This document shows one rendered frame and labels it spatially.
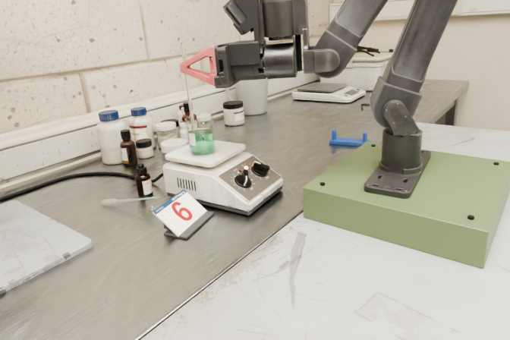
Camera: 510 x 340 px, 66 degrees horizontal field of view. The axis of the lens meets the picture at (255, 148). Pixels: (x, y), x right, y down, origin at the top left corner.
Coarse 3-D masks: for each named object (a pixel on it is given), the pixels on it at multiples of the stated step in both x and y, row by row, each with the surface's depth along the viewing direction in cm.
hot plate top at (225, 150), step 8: (216, 144) 80; (224, 144) 79; (232, 144) 79; (240, 144) 78; (176, 152) 77; (184, 152) 76; (216, 152) 75; (224, 152) 75; (232, 152) 74; (240, 152) 76; (168, 160) 75; (176, 160) 73; (184, 160) 72; (192, 160) 71; (200, 160) 71; (208, 160) 71; (216, 160) 70; (224, 160) 72
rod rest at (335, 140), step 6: (366, 132) 100; (336, 138) 104; (342, 138) 104; (348, 138) 103; (366, 138) 100; (336, 144) 102; (342, 144) 101; (348, 144) 101; (354, 144) 100; (360, 144) 99
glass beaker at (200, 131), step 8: (192, 120) 70; (200, 120) 75; (208, 120) 71; (192, 128) 71; (200, 128) 71; (208, 128) 71; (192, 136) 72; (200, 136) 71; (208, 136) 72; (192, 144) 72; (200, 144) 72; (208, 144) 72; (192, 152) 73; (200, 152) 72; (208, 152) 72
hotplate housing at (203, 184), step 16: (240, 160) 76; (176, 176) 74; (192, 176) 72; (208, 176) 69; (176, 192) 75; (192, 192) 73; (208, 192) 71; (224, 192) 69; (272, 192) 73; (224, 208) 70; (240, 208) 68; (256, 208) 69
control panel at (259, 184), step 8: (248, 160) 76; (256, 160) 77; (232, 168) 72; (240, 168) 73; (248, 168) 74; (224, 176) 70; (232, 176) 71; (248, 176) 72; (256, 176) 73; (272, 176) 75; (280, 176) 76; (232, 184) 69; (256, 184) 71; (264, 184) 72; (240, 192) 68; (248, 192) 69; (256, 192) 69
